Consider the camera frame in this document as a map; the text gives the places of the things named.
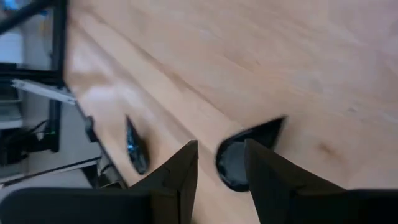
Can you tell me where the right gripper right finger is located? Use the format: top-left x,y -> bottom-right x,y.
244,139 -> 345,224

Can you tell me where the white frame label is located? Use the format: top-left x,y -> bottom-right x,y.
11,78 -> 77,105

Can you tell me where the black teardrop mini plate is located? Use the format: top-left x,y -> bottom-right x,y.
124,114 -> 150,175
215,115 -> 287,193

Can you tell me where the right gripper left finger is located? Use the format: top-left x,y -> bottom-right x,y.
129,139 -> 199,224

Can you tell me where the black electronic device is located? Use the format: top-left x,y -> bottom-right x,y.
0,119 -> 60,167

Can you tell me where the black frame clip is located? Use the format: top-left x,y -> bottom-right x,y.
83,115 -> 101,143

